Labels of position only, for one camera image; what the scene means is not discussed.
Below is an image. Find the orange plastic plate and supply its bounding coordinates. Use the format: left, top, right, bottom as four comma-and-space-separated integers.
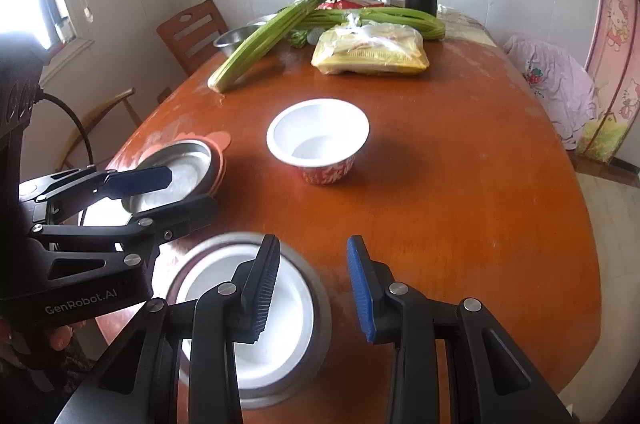
135, 131, 232, 200

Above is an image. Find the bentwood chair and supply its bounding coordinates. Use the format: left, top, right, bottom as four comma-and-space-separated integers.
55, 87, 146, 170

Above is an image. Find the pink cartoon print screen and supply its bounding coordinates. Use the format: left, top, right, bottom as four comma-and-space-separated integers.
577, 0, 640, 165

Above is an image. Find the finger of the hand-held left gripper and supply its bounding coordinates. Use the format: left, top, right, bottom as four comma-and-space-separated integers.
30, 194, 219, 282
19, 164, 174, 226

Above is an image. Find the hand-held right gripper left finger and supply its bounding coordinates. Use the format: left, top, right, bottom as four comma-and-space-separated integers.
52, 234, 281, 424

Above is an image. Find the pink printed cloth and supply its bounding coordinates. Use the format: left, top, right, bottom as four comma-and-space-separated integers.
502, 33, 598, 150

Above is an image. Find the yellow noodle packet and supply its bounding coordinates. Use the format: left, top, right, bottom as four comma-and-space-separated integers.
311, 18, 431, 76

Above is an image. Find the person's left hand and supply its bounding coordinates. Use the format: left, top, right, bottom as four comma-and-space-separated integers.
0, 319, 77, 371

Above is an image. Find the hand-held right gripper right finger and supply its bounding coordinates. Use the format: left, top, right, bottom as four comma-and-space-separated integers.
346, 235, 576, 424

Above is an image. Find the green celery bunch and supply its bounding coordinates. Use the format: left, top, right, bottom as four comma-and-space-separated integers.
207, 0, 342, 94
290, 7, 446, 41

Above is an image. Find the round steel plate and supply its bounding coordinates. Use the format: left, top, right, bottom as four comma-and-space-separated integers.
121, 140, 213, 215

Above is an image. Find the black cable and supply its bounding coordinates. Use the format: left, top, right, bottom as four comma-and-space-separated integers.
37, 93, 97, 166

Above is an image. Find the brown wooden chair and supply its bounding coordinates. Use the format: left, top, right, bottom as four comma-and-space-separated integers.
156, 0, 230, 76

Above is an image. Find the white paper bowl red print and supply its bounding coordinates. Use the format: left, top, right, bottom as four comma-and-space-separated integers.
175, 245, 316, 390
266, 99, 371, 185

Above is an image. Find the steel bowl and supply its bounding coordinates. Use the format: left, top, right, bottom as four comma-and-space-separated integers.
165, 231, 333, 410

